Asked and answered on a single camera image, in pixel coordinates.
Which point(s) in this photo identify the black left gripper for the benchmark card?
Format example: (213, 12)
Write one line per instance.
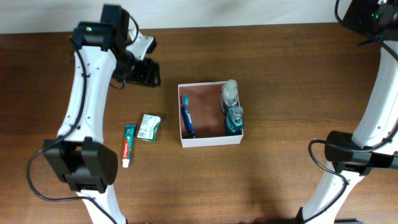
(152, 71)

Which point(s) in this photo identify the green white packet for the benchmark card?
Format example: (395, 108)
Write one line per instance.
(148, 128)

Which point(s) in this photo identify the green Colgate toothpaste tube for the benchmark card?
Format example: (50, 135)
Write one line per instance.
(129, 132)

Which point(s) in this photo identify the purple liquid bottle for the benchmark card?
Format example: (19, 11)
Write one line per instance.
(229, 95)

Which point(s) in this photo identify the teal Listerine mouthwash bottle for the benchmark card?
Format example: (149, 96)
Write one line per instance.
(234, 121)

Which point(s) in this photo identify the blue white toothbrush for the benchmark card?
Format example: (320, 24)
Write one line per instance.
(185, 103)

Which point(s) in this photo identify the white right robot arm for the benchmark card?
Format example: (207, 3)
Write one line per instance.
(373, 144)

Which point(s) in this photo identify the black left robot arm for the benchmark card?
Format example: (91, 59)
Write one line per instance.
(104, 51)

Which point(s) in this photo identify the white square cardboard box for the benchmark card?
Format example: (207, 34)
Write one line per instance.
(206, 115)

